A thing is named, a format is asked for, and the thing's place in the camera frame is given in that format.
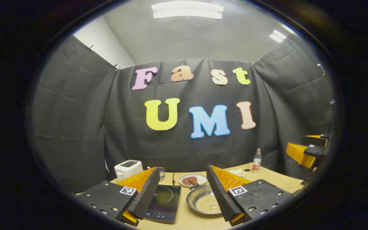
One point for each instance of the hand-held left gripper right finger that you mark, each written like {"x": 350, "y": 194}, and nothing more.
{"x": 219, "y": 196}

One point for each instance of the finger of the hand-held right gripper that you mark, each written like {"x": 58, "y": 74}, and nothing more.
{"x": 315, "y": 150}
{"x": 326, "y": 136}

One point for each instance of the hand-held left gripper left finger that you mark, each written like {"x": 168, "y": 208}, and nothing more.
{"x": 145, "y": 198}

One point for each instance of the black induction cooktop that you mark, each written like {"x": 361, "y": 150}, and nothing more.
{"x": 166, "y": 203}

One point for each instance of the stainless steel pot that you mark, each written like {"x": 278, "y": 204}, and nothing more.
{"x": 193, "y": 199}

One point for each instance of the pile of soybeans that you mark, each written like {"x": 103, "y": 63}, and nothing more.
{"x": 208, "y": 204}

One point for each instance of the round white plate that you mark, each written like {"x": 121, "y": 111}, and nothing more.
{"x": 201, "y": 179}

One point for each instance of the white divided dish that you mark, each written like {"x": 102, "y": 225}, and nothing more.
{"x": 236, "y": 173}

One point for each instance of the white toaster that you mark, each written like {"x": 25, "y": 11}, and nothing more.
{"x": 127, "y": 171}

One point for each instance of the raw red meat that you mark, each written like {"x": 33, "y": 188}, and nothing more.
{"x": 189, "y": 181}

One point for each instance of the clear water bottle red label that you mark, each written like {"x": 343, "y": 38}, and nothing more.
{"x": 256, "y": 163}

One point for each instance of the small ceiling light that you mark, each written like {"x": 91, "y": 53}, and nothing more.
{"x": 277, "y": 35}

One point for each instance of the long ceiling light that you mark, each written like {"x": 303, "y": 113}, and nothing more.
{"x": 187, "y": 10}

